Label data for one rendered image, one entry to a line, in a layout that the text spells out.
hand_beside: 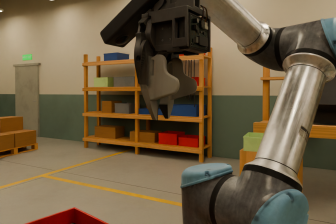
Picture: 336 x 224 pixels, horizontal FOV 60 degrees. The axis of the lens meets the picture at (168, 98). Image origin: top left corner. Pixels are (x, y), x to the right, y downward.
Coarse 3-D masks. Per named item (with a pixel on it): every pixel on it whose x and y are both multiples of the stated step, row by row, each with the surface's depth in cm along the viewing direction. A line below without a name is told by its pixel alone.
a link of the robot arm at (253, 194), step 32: (288, 32) 71; (320, 32) 65; (288, 64) 68; (320, 64) 63; (288, 96) 62; (320, 96) 64; (288, 128) 58; (256, 160) 58; (288, 160) 56; (224, 192) 57; (256, 192) 52; (288, 192) 51
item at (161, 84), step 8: (152, 56) 41; (160, 56) 40; (152, 64) 41; (160, 64) 40; (152, 72) 41; (160, 72) 40; (152, 80) 41; (160, 80) 40; (168, 80) 39; (176, 80) 39; (144, 88) 41; (152, 88) 41; (160, 88) 40; (168, 88) 39; (176, 88) 39; (144, 96) 41; (152, 96) 41; (160, 96) 40; (152, 104) 41; (152, 112) 41
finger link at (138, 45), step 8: (136, 32) 40; (144, 32) 42; (136, 40) 40; (144, 40) 40; (136, 48) 40; (144, 48) 40; (136, 56) 40; (144, 56) 40; (136, 64) 40; (144, 64) 40; (136, 72) 40; (144, 72) 40; (144, 80) 40
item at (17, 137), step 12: (0, 120) 626; (12, 120) 652; (0, 132) 624; (12, 132) 624; (24, 132) 636; (0, 144) 581; (12, 144) 609; (24, 144) 636; (36, 144) 665; (0, 156) 582
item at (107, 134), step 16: (96, 64) 658; (208, 64) 578; (96, 80) 669; (112, 80) 671; (128, 80) 627; (208, 80) 579; (96, 96) 722; (208, 96) 579; (96, 112) 667; (112, 112) 657; (128, 112) 625; (144, 112) 608; (160, 112) 591; (176, 112) 570; (192, 112) 552; (208, 112) 580; (96, 128) 676; (112, 128) 655; (208, 128) 580; (128, 144) 619; (144, 144) 599; (160, 144) 586; (176, 144) 574; (192, 144) 555; (208, 144) 581
